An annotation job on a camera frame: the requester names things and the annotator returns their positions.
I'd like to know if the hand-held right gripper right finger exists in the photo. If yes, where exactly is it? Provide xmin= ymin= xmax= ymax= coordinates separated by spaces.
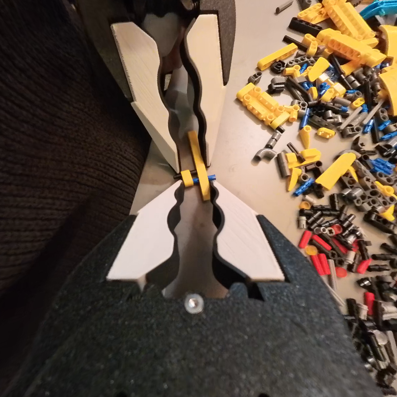
xmin=210 ymin=181 xmax=286 ymax=292

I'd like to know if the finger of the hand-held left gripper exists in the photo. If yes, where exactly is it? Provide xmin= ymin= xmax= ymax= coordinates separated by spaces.
xmin=111 ymin=22 xmax=182 ymax=174
xmin=184 ymin=14 xmax=227 ymax=168

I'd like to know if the turquoise toy part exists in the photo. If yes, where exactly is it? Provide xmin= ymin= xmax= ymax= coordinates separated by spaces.
xmin=355 ymin=0 xmax=397 ymax=19

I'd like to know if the grey elbow pipe piece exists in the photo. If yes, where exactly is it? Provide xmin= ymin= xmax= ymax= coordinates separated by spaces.
xmin=255 ymin=148 xmax=277 ymax=163

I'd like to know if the person's dark knit sweater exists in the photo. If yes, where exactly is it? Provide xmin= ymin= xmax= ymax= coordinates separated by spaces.
xmin=0 ymin=0 xmax=152 ymax=388

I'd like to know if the yellow frame block with holes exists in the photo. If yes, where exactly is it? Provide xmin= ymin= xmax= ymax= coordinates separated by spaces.
xmin=236 ymin=84 xmax=290 ymax=128

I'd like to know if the pile of yellow grey bricks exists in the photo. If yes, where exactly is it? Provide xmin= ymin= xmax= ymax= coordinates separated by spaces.
xmin=236 ymin=0 xmax=397 ymax=222

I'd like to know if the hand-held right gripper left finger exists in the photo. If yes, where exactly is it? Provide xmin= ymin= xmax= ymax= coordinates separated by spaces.
xmin=106 ymin=180 xmax=185 ymax=292

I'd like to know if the pile of black red pins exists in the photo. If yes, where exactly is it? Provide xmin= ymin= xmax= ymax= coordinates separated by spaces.
xmin=298 ymin=195 xmax=397 ymax=385

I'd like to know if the long yellow toy beam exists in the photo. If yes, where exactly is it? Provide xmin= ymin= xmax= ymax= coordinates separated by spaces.
xmin=188 ymin=130 xmax=212 ymax=200

